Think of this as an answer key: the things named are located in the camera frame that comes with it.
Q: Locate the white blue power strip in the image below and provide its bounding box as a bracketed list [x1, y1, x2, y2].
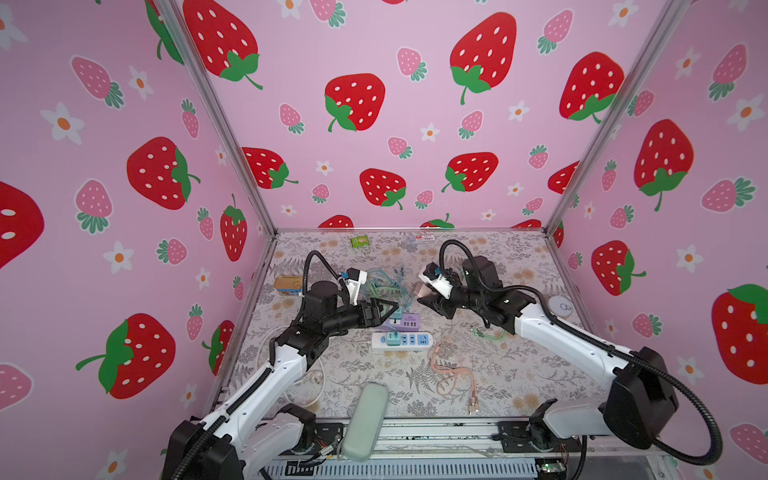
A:
[371, 332, 435, 352]

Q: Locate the white power cord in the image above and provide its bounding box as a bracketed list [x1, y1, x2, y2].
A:
[257, 335, 325, 404]

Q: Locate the green charger cable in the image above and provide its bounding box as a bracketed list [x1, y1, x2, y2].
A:
[363, 266, 421, 307]

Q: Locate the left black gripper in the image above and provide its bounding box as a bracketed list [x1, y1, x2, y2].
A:
[322, 300, 396, 339]

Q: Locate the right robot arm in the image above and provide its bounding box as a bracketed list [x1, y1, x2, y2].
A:
[419, 239, 724, 466]

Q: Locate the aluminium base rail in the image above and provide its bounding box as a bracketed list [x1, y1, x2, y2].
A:
[173, 416, 673, 480]

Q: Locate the pale green oblong case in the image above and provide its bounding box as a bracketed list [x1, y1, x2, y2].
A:
[341, 383, 389, 462]

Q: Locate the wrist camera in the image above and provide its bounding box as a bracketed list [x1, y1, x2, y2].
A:
[342, 268, 368, 306]
[419, 262, 454, 299]

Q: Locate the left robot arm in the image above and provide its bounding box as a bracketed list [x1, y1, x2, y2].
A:
[161, 268, 399, 479]

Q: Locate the purple power strip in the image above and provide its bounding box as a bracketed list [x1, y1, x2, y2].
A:
[383, 313, 421, 332]

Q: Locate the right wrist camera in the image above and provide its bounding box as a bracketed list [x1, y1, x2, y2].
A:
[419, 262, 454, 299]

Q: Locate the small clear packet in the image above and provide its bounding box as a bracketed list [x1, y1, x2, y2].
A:
[405, 234, 436, 245]

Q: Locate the yellow tape roll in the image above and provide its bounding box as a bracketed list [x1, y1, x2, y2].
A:
[548, 295, 576, 320]

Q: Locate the pink charger plug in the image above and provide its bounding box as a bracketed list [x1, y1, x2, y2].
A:
[417, 283, 436, 298]

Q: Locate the orange pink cable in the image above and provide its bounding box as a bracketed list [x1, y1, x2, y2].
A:
[428, 341, 481, 416]

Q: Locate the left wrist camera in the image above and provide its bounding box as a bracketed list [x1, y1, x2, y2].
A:
[342, 268, 368, 306]

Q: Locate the green snack packet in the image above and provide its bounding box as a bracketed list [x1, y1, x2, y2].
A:
[350, 235, 370, 249]

